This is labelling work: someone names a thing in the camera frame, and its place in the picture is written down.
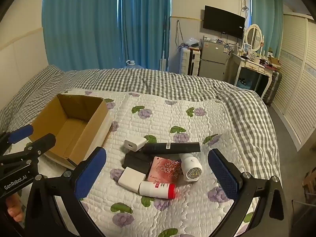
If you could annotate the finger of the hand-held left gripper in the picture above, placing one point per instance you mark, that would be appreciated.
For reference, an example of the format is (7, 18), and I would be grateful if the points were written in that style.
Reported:
(43, 142)
(21, 133)

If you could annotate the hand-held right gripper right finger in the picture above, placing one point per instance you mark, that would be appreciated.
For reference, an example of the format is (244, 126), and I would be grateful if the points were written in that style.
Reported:
(223, 175)

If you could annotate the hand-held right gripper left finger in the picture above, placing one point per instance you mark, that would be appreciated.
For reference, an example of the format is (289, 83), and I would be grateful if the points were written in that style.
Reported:
(90, 175)

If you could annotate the white USB charger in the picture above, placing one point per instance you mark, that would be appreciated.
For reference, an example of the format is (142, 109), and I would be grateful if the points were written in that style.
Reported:
(134, 145)

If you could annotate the black tube with barcode label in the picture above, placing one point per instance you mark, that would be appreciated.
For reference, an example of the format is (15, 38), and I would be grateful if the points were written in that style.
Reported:
(172, 148)

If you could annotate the person's left hand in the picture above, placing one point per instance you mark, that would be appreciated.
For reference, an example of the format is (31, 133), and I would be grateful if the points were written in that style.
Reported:
(15, 209)

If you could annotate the white cylinder with warning label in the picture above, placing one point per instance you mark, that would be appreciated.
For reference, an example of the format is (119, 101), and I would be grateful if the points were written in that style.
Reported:
(190, 166)

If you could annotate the white square box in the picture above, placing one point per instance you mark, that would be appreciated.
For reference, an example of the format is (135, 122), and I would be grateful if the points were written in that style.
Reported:
(130, 179)

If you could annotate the black rectangular case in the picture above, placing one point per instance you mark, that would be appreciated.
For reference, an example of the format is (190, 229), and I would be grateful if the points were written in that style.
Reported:
(136, 164)

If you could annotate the pink floral card packet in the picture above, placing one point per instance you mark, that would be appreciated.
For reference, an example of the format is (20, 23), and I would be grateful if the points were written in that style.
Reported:
(163, 171)

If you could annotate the white bottle with red cap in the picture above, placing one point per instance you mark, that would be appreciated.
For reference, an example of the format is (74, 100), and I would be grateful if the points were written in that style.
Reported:
(153, 189)

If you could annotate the white floral quilt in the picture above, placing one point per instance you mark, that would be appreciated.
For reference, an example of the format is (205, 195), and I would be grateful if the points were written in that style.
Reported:
(172, 118)

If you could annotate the grey suitcase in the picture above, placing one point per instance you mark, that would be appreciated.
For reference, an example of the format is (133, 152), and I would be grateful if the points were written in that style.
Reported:
(272, 86)

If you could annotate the bed with grey checked sheet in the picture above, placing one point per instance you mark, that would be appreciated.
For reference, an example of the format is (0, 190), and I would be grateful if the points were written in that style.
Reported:
(172, 81)

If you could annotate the white dressing table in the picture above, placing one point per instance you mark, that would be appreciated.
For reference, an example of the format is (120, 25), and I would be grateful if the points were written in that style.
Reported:
(251, 66)

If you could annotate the silver fridge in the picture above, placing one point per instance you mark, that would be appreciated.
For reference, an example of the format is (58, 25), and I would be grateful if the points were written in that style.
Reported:
(213, 59)

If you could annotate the white suitcase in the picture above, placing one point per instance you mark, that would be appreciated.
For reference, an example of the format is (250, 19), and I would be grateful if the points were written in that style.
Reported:
(186, 61)

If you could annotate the white louvered wardrobe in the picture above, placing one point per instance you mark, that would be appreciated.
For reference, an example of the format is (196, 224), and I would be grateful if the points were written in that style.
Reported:
(298, 79)

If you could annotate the blue curtain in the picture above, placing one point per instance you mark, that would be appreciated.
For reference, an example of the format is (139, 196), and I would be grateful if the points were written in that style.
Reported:
(79, 24)
(266, 12)
(145, 24)

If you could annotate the small cardboard box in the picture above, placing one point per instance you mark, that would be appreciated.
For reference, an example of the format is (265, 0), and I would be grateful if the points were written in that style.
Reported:
(274, 61)

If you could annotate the clear plastic bag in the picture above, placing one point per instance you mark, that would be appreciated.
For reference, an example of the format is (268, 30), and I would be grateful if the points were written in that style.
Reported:
(192, 42)

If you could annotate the oval white-framed mirror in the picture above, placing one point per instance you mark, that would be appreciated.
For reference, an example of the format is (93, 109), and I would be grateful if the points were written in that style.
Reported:
(254, 35)

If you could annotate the black wall television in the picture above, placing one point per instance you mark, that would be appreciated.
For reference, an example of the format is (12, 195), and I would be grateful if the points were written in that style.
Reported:
(223, 21)

